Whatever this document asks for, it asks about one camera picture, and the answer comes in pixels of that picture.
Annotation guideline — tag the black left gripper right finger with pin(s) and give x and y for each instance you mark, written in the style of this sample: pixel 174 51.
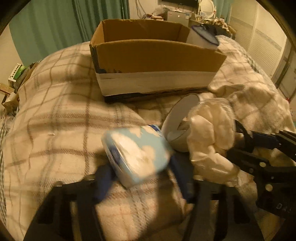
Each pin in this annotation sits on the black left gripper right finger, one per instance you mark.
pixel 218 212

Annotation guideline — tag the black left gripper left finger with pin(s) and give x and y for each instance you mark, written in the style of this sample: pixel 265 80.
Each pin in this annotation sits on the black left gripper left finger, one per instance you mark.
pixel 53 219

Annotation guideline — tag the beige plaid blanket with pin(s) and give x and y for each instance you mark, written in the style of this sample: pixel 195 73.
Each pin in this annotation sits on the beige plaid blanket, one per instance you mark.
pixel 56 136

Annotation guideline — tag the green white packet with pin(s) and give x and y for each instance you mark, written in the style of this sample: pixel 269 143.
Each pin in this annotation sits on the green white packet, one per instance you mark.
pixel 16 74

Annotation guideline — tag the brown cardboard box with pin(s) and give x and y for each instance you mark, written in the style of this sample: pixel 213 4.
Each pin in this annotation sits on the brown cardboard box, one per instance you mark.
pixel 140 57

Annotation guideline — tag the white tape roll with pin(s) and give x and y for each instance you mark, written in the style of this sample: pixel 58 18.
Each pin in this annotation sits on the white tape roll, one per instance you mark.
pixel 175 137

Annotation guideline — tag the white lace cloth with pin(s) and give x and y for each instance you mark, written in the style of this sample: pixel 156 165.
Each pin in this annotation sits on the white lace cloth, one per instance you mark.
pixel 212 134

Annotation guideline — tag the white closet doors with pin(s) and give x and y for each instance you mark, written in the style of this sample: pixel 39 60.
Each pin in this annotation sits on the white closet doors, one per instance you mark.
pixel 258 33

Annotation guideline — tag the green window curtain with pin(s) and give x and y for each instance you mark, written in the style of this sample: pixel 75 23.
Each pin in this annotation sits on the green window curtain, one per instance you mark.
pixel 44 27

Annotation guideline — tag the small bedside cardboard box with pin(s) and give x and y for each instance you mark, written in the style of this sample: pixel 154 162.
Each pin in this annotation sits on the small bedside cardboard box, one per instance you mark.
pixel 10 100

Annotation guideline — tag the blue tissue pack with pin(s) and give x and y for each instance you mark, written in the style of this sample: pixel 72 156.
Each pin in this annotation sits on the blue tissue pack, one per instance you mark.
pixel 136 153

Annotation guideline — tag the round white vanity mirror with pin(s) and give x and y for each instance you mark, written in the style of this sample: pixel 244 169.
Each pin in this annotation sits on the round white vanity mirror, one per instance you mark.
pixel 206 8

